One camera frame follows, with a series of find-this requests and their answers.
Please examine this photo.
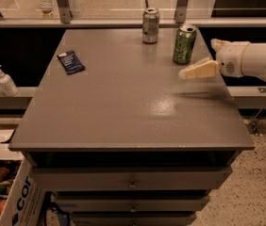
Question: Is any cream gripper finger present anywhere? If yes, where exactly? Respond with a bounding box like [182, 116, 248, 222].
[178, 57, 220, 80]
[210, 39, 230, 52]

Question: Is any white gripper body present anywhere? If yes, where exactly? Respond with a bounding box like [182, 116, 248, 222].
[216, 41, 250, 77]

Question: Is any green soda can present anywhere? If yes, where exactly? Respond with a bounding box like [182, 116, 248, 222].
[173, 24, 196, 65]

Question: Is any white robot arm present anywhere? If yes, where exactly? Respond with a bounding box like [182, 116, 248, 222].
[178, 39, 266, 82]

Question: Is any silver soda can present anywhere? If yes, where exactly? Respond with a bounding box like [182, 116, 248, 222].
[142, 8, 160, 44]

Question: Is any blue rxbar blueberry wrapper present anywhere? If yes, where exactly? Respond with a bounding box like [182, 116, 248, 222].
[57, 50, 85, 75]

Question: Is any top drawer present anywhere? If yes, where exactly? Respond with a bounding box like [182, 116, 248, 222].
[31, 167, 232, 191]

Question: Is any drawer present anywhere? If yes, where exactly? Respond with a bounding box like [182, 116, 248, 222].
[56, 196, 209, 212]
[72, 212, 196, 226]
[31, 167, 232, 191]

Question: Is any grey drawer cabinet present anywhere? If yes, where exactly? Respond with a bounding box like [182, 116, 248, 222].
[8, 27, 256, 226]

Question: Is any middle drawer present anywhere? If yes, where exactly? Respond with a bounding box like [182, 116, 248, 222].
[56, 196, 209, 212]

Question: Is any bottom drawer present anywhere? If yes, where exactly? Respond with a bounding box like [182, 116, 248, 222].
[72, 212, 196, 226]

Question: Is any white pump bottle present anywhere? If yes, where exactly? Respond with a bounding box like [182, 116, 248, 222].
[0, 65, 18, 96]

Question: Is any white cardboard box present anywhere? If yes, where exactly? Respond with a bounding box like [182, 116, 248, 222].
[0, 130, 44, 226]

